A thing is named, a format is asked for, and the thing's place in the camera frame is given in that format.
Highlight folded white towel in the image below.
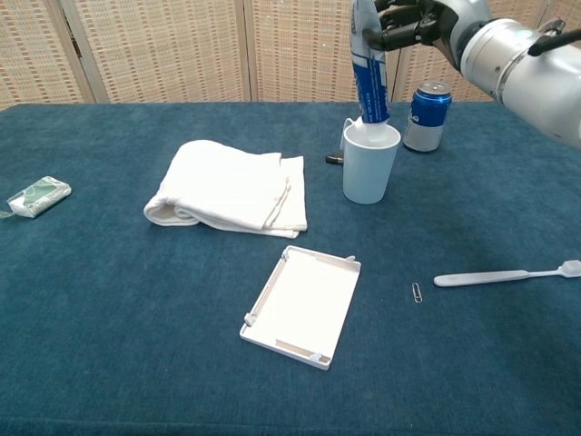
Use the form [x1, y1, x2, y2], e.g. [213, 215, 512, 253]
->
[143, 139, 309, 239]

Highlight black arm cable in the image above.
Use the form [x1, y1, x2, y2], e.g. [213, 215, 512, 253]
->
[527, 17, 581, 57]

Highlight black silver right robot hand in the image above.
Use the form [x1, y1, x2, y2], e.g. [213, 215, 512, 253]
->
[366, 0, 492, 69]

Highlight white looped strap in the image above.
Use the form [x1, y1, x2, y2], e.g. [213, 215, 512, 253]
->
[339, 116, 365, 151]

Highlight white toothbrush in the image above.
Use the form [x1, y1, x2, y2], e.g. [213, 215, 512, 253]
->
[433, 259, 581, 288]

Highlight woven bamboo folding screen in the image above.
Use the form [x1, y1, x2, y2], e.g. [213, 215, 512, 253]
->
[0, 0, 581, 110]

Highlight blue white toothpaste tube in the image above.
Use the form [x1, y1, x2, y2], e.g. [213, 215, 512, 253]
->
[350, 0, 392, 124]

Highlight white plastic cup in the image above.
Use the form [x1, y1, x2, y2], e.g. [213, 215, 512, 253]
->
[342, 123, 402, 204]

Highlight white rectangular tray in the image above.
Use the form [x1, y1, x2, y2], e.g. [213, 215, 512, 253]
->
[239, 244, 363, 372]

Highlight blue table cloth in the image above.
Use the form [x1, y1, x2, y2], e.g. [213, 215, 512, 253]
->
[0, 100, 581, 436]

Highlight blue white soda can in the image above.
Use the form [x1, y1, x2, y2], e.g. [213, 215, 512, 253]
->
[402, 80, 454, 153]

